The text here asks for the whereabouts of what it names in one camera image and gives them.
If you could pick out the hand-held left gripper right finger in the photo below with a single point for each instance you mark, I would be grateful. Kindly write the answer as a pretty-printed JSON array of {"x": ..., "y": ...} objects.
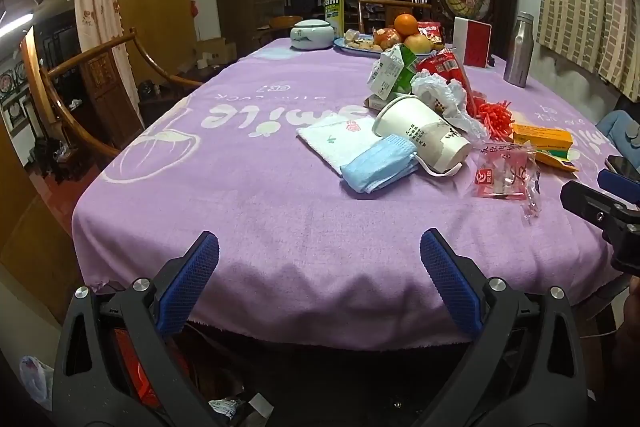
[{"x": 450, "y": 277}]

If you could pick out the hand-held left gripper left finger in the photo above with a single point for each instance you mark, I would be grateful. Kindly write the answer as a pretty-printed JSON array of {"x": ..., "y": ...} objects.
[{"x": 192, "y": 277}]

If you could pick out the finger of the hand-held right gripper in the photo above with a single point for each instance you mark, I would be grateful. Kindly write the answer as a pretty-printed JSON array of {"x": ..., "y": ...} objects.
[
  {"x": 585, "y": 202},
  {"x": 620, "y": 187}
]

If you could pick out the red plastic basket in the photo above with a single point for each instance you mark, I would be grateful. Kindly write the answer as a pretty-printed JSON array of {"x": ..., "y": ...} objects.
[{"x": 131, "y": 367}]

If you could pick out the red pompom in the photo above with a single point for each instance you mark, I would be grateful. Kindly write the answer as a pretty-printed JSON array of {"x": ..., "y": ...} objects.
[{"x": 495, "y": 122}]

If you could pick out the silver wrapper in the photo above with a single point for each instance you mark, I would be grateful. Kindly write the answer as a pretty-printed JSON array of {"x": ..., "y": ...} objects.
[{"x": 435, "y": 89}]

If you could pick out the white drink carton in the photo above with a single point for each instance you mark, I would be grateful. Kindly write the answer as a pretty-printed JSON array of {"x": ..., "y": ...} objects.
[{"x": 384, "y": 74}]

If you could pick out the black smartphone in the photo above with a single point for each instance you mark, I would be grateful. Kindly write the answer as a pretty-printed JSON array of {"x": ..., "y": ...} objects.
[{"x": 625, "y": 167}]

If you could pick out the yellow green packet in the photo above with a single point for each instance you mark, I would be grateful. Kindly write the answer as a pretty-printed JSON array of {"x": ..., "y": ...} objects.
[{"x": 560, "y": 162}]

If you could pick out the person's leg in jeans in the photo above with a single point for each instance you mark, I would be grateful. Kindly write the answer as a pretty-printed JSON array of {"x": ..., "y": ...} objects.
[{"x": 620, "y": 132}]

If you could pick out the orange box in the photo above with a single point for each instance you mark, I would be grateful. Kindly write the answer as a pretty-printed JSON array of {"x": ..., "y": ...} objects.
[{"x": 540, "y": 138}]

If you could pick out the clear red packet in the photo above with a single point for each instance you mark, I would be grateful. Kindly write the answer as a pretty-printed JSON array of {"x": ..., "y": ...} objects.
[{"x": 500, "y": 177}]

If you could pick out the purple printed tablecloth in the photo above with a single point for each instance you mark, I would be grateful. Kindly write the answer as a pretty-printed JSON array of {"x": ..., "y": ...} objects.
[{"x": 250, "y": 207}]

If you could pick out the blue face mask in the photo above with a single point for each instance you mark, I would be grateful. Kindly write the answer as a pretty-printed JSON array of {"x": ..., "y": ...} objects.
[{"x": 375, "y": 164}]

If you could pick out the white paper cup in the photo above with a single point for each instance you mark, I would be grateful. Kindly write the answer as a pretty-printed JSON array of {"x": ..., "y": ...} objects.
[{"x": 415, "y": 132}]

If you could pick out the steel bottle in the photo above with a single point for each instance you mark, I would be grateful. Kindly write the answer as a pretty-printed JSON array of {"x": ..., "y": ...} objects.
[{"x": 519, "y": 52}]

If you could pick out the white embroidered napkin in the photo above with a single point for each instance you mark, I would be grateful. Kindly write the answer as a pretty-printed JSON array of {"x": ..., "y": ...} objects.
[{"x": 330, "y": 137}]

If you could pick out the curved wooden armchair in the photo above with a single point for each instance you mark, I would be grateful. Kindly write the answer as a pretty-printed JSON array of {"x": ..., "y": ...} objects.
[{"x": 80, "y": 130}]

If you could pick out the bin with plastic bag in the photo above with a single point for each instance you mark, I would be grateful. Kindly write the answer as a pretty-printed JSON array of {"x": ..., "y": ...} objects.
[{"x": 35, "y": 382}]

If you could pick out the white and red box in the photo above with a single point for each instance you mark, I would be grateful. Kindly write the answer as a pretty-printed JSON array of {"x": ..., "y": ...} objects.
[{"x": 472, "y": 42}]

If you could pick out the large red snack bag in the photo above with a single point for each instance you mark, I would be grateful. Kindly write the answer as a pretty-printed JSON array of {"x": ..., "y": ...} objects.
[{"x": 442, "y": 64}]

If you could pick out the carved wooden panel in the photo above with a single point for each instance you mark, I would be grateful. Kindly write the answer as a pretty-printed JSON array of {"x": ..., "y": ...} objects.
[{"x": 107, "y": 92}]

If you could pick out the green drink carton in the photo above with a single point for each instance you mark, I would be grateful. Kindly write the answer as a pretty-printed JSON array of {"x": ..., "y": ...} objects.
[{"x": 407, "y": 64}]

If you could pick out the cardboard box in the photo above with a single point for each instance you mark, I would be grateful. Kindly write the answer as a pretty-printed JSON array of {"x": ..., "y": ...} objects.
[{"x": 215, "y": 52}]

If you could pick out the red snack packet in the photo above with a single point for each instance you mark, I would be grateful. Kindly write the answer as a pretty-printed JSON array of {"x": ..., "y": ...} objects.
[{"x": 431, "y": 32}]

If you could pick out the apple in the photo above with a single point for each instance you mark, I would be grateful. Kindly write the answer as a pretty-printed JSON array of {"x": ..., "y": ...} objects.
[{"x": 418, "y": 44}]

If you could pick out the net wrapped fruit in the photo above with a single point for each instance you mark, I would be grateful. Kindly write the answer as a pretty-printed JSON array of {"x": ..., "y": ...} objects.
[{"x": 387, "y": 38}]

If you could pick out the pile of walnuts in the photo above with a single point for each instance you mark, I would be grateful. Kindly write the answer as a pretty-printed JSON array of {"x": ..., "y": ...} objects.
[{"x": 361, "y": 42}]

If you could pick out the orange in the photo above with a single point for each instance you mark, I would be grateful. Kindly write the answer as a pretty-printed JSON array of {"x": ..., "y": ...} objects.
[{"x": 405, "y": 26}]

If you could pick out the blue oval plate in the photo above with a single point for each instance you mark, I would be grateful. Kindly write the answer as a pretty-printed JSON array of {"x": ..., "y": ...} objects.
[{"x": 345, "y": 45}]

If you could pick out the white ceramic jar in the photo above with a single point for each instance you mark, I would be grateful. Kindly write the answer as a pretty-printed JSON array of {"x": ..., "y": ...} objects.
[{"x": 312, "y": 36}]

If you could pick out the carved wooden chair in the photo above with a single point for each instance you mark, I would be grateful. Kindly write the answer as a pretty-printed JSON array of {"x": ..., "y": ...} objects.
[{"x": 380, "y": 4}]

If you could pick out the red and white curtain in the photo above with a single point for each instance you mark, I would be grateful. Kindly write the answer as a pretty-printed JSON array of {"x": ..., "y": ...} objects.
[{"x": 97, "y": 7}]

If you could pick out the yellow spray can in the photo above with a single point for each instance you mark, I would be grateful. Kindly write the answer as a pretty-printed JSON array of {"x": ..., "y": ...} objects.
[{"x": 334, "y": 2}]

